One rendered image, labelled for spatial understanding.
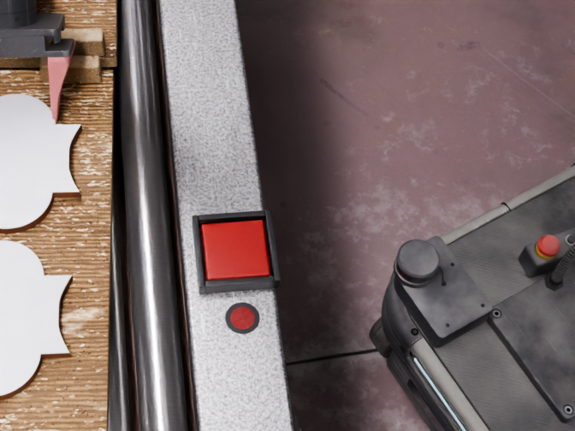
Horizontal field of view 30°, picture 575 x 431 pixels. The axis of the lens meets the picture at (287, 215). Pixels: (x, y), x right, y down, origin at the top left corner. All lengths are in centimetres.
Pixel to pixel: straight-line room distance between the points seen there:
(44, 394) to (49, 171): 22
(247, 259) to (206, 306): 6
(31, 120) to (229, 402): 33
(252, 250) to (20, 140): 25
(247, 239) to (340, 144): 120
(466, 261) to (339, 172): 43
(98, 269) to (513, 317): 94
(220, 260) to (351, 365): 100
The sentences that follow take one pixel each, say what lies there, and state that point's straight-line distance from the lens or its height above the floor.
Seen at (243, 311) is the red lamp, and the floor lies 92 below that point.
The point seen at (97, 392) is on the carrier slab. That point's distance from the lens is 95.
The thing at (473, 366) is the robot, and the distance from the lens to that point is 176.
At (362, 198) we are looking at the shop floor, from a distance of 214.
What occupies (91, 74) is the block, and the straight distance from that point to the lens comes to 109.
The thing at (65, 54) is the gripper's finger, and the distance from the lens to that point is 102.
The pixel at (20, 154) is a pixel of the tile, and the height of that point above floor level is 95.
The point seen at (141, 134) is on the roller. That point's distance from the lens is 108.
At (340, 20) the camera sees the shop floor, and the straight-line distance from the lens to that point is 239.
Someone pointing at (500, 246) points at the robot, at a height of 24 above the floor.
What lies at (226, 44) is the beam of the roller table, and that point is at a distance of 116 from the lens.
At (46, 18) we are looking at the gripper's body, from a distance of 106.
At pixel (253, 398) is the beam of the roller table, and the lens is 97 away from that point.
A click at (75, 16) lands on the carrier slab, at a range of 116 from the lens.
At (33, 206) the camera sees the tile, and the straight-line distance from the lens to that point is 102.
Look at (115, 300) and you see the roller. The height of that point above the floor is 91.
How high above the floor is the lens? 182
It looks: 60 degrees down
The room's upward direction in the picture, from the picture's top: 10 degrees clockwise
